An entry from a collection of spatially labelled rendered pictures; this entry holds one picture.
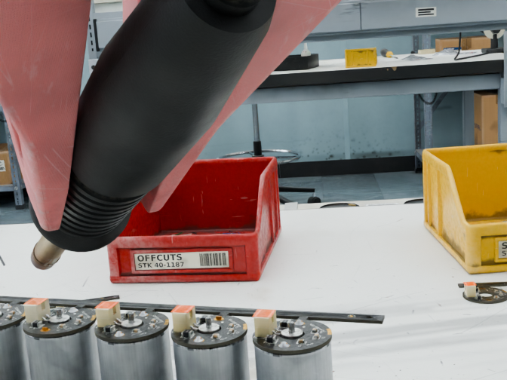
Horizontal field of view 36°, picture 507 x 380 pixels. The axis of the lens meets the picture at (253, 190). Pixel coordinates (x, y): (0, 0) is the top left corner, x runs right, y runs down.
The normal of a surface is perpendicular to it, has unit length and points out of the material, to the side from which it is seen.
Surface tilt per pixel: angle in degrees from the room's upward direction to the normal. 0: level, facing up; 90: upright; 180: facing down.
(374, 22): 90
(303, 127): 90
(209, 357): 90
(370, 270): 0
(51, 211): 140
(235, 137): 90
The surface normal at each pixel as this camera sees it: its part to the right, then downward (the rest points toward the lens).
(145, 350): 0.49, 0.15
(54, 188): 0.35, 0.85
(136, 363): 0.25, 0.18
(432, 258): -0.07, -0.98
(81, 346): 0.70, 0.10
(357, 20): -0.07, 0.21
